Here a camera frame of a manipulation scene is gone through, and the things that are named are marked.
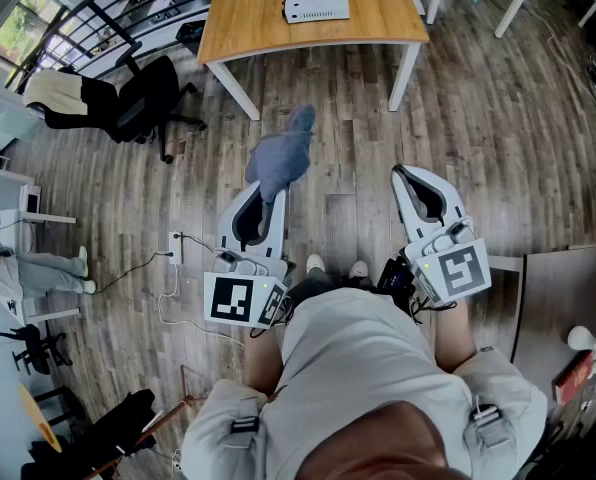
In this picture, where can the person's right forearm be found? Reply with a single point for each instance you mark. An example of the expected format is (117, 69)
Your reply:
(455, 338)

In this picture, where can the person's right shoe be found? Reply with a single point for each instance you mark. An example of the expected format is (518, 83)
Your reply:
(359, 269)

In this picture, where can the person's left forearm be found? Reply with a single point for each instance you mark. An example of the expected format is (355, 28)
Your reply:
(263, 363)

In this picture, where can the person's dark trousers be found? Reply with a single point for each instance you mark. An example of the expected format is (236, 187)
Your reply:
(323, 280)

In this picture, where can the white power strip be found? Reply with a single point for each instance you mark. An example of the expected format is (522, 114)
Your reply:
(175, 248)

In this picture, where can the yellow round board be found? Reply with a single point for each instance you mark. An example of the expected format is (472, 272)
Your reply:
(40, 418)

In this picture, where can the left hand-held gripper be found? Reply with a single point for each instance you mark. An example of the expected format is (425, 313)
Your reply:
(228, 298)

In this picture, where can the black metal railing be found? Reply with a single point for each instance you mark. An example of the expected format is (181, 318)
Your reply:
(113, 28)

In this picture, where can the wooden stick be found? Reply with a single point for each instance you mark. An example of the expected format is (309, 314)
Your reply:
(153, 428)

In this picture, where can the black waste bin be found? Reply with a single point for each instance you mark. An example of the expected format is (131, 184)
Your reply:
(190, 35)

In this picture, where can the person's left shoe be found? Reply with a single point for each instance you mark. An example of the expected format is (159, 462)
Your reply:
(315, 263)

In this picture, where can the dark wooden table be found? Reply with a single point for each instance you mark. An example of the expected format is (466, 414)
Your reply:
(558, 298)

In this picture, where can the person's white shirt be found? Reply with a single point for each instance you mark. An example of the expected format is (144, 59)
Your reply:
(358, 358)

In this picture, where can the black office chair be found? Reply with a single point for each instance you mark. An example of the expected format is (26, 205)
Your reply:
(143, 93)
(33, 348)

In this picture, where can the red book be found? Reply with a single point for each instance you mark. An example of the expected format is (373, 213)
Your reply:
(575, 375)

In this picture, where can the beige jacket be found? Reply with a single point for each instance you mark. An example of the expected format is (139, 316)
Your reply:
(53, 93)

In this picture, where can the black backpack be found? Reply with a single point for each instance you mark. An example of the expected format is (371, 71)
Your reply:
(113, 428)

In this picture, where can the person's shoe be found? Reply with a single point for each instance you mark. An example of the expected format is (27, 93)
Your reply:
(359, 269)
(315, 263)

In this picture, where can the blue cloth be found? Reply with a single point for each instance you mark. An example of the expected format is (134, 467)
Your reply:
(280, 158)

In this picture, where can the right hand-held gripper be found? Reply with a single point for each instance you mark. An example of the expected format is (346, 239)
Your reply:
(458, 268)

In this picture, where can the white vase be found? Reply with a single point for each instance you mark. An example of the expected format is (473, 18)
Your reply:
(580, 338)

